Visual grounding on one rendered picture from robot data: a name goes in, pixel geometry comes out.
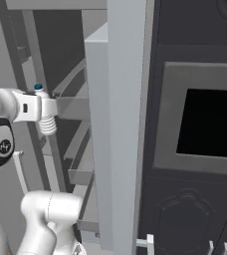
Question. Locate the dark ornate cabinet door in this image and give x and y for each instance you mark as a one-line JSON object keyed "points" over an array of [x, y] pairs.
{"points": [[185, 215]]}

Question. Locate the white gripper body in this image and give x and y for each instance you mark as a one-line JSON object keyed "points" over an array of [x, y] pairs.
{"points": [[49, 109]]}

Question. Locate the grey freezer door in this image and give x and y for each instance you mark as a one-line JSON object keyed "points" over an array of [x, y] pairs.
{"points": [[125, 99]]}

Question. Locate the clear water bottle blue cap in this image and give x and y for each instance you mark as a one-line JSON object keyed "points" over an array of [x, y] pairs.
{"points": [[48, 127]]}

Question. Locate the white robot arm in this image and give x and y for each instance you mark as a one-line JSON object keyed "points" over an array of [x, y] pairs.
{"points": [[36, 219]]}

